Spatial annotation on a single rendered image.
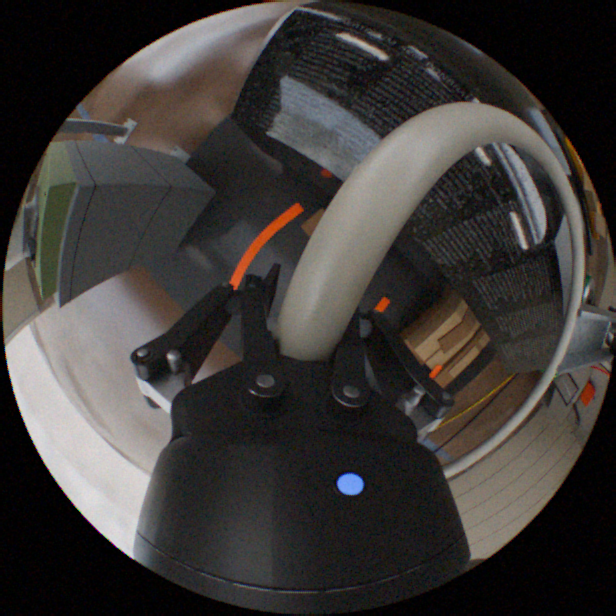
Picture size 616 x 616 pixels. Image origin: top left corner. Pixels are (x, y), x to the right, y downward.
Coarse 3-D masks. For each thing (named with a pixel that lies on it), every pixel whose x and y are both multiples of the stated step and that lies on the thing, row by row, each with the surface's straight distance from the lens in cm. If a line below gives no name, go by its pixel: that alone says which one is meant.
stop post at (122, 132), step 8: (72, 120) 162; (80, 120) 166; (88, 120) 171; (128, 120) 195; (64, 128) 162; (72, 128) 164; (80, 128) 166; (88, 128) 169; (96, 128) 172; (104, 128) 175; (112, 128) 179; (120, 128) 182; (128, 128) 187; (120, 136) 186; (128, 136) 183
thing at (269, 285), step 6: (276, 264) 22; (270, 270) 19; (276, 270) 20; (270, 276) 17; (276, 276) 19; (264, 282) 16; (270, 282) 16; (276, 282) 20; (264, 288) 16; (270, 288) 16; (276, 288) 22; (264, 294) 16; (270, 294) 16; (264, 300) 16; (270, 300) 17; (264, 306) 16; (270, 306) 18
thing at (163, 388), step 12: (168, 360) 9; (180, 360) 9; (168, 372) 9; (180, 372) 9; (144, 384) 9; (156, 384) 9; (168, 384) 9; (180, 384) 8; (156, 396) 9; (168, 396) 8; (168, 408) 8
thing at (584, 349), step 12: (588, 312) 47; (600, 312) 58; (612, 312) 78; (576, 324) 52; (588, 324) 59; (600, 324) 69; (576, 336) 55; (588, 336) 62; (600, 336) 73; (576, 348) 58; (588, 348) 66; (600, 348) 79; (564, 360) 51; (576, 360) 56; (588, 360) 62; (600, 360) 71; (564, 372) 49
